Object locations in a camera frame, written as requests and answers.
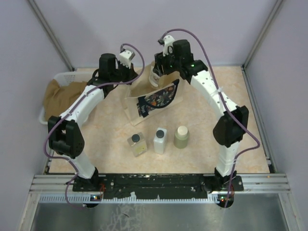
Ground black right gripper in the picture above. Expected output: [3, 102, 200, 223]
[153, 48, 181, 77]

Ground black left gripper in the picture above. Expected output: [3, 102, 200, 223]
[110, 60, 139, 85]

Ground cream canvas tote bag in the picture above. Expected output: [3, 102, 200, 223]
[121, 63, 184, 126]

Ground olive green bottle cream cap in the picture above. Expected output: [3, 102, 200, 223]
[174, 126, 190, 149]

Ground amber liquid clear bottle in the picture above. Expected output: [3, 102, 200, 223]
[149, 66, 160, 88]

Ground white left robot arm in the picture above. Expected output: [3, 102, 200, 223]
[45, 50, 138, 191]

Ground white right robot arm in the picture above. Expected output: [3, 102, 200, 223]
[153, 36, 249, 192]

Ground white plastic basket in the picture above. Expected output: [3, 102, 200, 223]
[38, 71, 93, 125]

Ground brown cloth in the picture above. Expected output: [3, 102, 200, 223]
[43, 79, 87, 120]

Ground white square bottle black cap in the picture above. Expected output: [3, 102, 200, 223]
[154, 128, 167, 154]

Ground clear square bottle black cap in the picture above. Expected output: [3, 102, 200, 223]
[127, 132, 148, 157]

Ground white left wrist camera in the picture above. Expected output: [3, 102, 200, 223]
[119, 50, 135, 68]

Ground aluminium frame rail right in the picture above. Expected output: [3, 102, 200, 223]
[242, 0, 284, 70]

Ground aluminium frame rail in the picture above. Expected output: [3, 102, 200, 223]
[242, 0, 284, 70]
[26, 0, 75, 71]

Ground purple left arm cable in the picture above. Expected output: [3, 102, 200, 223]
[43, 43, 146, 209]

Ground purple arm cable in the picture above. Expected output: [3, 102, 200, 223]
[160, 28, 261, 209]
[43, 43, 146, 209]

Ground aluminium frame rail left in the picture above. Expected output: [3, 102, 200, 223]
[26, 0, 75, 71]

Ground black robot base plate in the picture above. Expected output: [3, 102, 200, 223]
[73, 173, 244, 207]

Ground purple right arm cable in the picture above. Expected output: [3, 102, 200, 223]
[160, 28, 261, 209]

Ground white slotted cable duct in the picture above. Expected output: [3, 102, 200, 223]
[38, 192, 233, 205]

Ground aluminium front frame rails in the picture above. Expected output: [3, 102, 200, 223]
[29, 173, 291, 193]

